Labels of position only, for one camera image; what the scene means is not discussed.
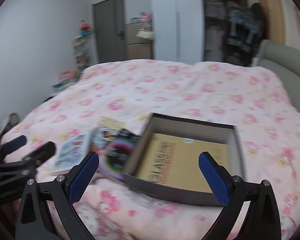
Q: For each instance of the red and blue plush toy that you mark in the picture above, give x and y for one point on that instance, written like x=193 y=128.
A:
x=85 y=30

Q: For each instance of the pink printed blanket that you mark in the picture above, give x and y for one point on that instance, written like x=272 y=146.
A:
x=190 y=92

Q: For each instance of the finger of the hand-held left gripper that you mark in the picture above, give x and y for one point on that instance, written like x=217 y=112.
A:
x=13 y=143
x=41 y=151

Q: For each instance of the white wardrobe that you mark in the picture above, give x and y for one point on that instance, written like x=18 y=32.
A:
x=185 y=30

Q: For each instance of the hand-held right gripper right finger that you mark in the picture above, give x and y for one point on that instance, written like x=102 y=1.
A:
x=215 y=180

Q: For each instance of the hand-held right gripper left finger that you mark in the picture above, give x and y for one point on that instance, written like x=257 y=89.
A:
x=83 y=177

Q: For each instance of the blue denim garment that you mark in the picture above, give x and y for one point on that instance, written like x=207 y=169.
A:
x=245 y=23

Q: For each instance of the yellow-green sticker packet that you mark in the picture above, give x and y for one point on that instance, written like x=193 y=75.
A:
x=110 y=123

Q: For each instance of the pile of colourful boxes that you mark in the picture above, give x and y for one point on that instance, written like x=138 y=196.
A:
x=66 y=80

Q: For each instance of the black cardboard box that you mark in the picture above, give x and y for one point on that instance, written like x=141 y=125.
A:
x=190 y=130

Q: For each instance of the black and purple booklet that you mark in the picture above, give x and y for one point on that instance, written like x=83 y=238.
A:
x=117 y=156

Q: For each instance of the white bag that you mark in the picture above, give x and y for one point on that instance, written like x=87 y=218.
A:
x=145 y=33

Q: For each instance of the silver cartoon packet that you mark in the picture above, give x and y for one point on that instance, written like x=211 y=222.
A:
x=70 y=151

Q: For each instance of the brown printed card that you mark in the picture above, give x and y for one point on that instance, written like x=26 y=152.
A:
x=165 y=155

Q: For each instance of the black open shelf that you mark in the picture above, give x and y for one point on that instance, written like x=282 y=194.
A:
x=215 y=30

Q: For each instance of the grey padded headboard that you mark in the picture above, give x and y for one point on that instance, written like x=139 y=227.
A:
x=285 y=62

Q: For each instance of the brown cabinet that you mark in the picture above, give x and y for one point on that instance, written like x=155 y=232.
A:
x=137 y=48

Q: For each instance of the grey door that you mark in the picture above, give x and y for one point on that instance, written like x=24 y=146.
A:
x=107 y=30

